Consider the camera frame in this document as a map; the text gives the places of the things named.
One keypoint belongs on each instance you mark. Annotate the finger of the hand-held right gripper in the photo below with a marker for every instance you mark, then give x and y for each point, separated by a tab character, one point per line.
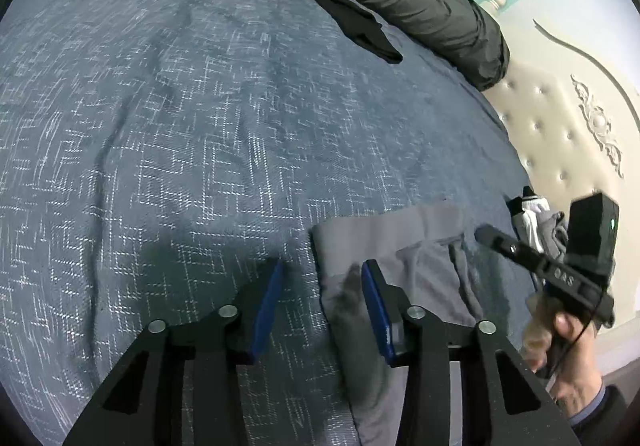
505	243

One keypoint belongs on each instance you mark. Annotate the blue patterned bed sheet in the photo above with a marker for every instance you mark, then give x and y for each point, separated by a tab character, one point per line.
150	126

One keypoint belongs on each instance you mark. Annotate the dark grey rolled duvet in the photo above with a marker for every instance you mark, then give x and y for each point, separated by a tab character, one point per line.
435	11

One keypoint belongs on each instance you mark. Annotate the person's right forearm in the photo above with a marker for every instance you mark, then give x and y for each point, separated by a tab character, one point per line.
600	416

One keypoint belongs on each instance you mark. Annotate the person's right hand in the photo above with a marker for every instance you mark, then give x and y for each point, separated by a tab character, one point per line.
565	356

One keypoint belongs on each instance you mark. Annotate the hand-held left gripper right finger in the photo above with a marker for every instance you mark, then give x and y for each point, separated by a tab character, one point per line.
377	311

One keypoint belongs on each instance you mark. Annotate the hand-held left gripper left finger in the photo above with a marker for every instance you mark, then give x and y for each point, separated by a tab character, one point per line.
265	311

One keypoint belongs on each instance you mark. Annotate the folded clothes stack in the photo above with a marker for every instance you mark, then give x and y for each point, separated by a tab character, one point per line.
542	226

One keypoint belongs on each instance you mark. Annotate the grey garment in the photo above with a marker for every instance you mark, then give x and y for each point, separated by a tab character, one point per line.
430	236

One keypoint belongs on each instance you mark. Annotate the cream tufted headboard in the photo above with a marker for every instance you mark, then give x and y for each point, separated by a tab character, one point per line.
560	126

